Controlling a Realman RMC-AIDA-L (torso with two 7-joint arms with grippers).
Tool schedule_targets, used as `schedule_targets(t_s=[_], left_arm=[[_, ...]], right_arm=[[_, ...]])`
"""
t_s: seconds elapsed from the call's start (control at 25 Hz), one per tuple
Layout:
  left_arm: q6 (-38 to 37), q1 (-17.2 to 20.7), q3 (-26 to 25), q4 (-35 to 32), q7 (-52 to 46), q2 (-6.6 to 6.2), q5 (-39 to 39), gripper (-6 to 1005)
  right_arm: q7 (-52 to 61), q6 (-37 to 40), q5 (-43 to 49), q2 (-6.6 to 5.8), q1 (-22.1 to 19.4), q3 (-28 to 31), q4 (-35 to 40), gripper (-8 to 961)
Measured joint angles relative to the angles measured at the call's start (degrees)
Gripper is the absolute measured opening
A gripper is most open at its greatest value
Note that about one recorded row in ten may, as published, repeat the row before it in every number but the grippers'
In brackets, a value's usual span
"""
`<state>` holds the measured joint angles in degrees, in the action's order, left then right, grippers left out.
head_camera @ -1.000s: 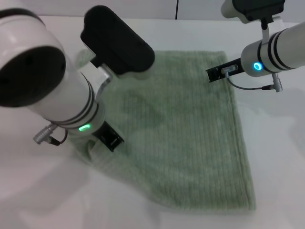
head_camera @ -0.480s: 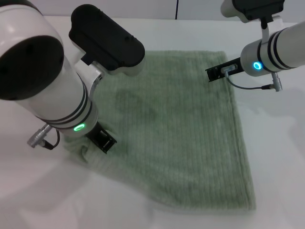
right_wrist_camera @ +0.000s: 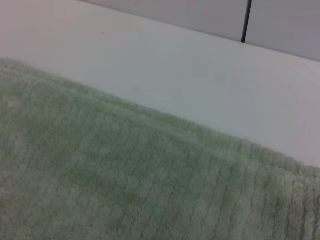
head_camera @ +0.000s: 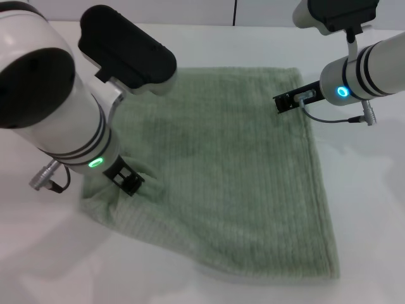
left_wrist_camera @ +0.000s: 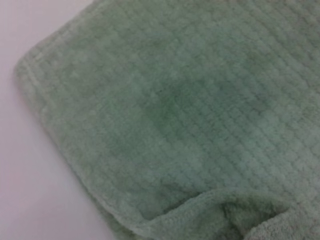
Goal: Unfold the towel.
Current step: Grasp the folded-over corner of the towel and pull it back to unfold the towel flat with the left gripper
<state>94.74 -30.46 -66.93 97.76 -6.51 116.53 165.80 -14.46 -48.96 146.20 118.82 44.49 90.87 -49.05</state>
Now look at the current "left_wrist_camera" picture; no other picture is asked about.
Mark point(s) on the light green ribbed towel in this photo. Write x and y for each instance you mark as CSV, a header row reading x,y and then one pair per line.
x,y
175,112

